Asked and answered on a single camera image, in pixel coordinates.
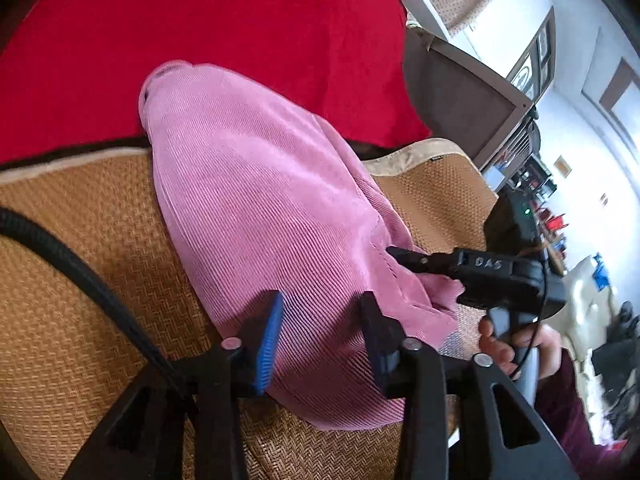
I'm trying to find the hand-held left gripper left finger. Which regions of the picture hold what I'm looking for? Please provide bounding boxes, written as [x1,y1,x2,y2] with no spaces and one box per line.
[65,290,286,480]

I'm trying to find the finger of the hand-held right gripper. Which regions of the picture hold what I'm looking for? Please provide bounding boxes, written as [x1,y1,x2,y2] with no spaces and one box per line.
[386,246,458,276]

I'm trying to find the person's right hand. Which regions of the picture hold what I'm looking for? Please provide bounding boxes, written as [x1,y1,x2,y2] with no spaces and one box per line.
[477,317,565,382]

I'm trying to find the framed wall picture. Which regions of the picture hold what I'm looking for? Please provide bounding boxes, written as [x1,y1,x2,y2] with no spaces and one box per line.
[506,7,557,102]

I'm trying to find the woven straw mat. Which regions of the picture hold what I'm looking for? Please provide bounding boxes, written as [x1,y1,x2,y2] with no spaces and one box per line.
[0,137,501,480]

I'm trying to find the cream cushion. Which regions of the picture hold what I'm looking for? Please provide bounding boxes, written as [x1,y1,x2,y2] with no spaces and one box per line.
[559,255,623,361]

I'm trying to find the person's right forearm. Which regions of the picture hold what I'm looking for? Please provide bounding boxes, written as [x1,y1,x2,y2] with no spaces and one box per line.
[534,347,640,480]

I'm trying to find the white board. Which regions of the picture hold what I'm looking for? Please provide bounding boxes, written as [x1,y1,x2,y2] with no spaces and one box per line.
[384,0,452,42]

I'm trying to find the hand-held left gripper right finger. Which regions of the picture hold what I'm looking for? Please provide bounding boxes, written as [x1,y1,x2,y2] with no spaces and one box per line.
[360,290,581,480]

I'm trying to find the red blanket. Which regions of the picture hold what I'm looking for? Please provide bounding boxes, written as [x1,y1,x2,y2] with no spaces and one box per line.
[0,0,433,166]

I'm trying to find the black braided cable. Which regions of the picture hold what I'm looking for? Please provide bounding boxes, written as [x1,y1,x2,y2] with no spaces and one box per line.
[0,207,193,401]

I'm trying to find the pink corduroy garment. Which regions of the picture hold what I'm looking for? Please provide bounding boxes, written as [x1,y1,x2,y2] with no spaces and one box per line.
[137,60,466,433]

